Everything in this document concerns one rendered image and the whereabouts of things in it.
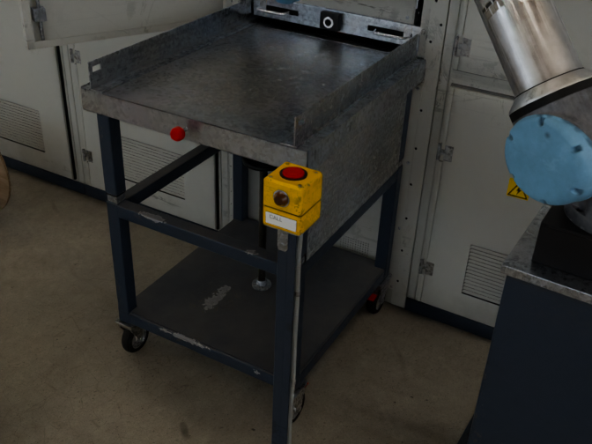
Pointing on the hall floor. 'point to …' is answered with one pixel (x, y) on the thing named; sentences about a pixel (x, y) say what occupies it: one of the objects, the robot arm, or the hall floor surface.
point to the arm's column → (536, 370)
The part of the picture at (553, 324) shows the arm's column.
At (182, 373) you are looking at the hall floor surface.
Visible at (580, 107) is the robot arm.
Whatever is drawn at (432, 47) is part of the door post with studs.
